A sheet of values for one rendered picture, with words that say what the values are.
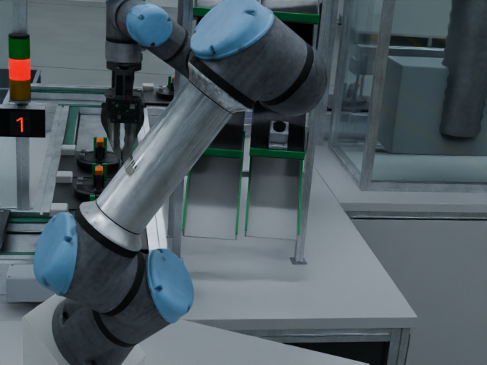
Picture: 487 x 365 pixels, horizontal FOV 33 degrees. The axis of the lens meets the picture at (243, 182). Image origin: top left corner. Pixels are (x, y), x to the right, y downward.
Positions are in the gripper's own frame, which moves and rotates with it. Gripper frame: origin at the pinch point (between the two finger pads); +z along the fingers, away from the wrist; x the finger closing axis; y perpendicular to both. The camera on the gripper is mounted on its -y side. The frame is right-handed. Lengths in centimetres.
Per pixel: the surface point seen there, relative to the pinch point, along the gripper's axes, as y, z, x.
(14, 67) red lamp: -29.4, -10.8, -25.0
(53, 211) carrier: -26.9, 24.8, -16.1
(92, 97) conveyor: -162, 30, -9
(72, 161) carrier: -70, 26, -13
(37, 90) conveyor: -163, 29, -31
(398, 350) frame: 5, 47, 67
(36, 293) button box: 5.0, 31.1, -17.6
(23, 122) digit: -29.1, 2.4, -23.2
